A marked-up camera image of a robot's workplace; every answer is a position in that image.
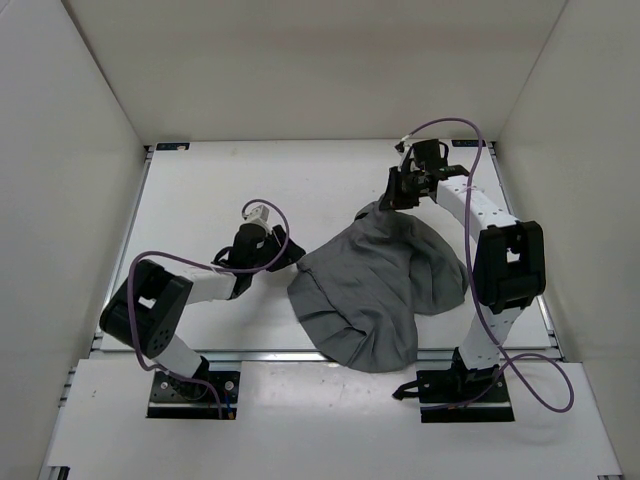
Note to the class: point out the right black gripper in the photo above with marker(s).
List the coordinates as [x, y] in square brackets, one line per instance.
[392, 200]

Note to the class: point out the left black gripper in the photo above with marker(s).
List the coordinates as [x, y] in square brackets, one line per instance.
[291, 254]

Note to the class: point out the grey pleated skirt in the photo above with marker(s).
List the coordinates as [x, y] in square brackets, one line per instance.
[358, 295]

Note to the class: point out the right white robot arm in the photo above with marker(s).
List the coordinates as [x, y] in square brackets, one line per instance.
[507, 260]

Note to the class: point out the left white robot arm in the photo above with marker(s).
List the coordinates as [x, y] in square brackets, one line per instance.
[145, 311]

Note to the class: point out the blue table label right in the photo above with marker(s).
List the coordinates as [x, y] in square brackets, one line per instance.
[465, 143]

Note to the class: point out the blue table label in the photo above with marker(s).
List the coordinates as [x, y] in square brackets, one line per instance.
[465, 143]
[172, 146]

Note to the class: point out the blue table label left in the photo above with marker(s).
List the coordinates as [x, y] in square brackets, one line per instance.
[172, 146]

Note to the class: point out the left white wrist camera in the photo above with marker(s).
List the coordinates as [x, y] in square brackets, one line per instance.
[258, 216]

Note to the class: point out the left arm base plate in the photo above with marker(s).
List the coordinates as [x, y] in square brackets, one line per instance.
[173, 399]

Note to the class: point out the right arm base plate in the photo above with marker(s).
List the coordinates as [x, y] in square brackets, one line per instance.
[442, 402]

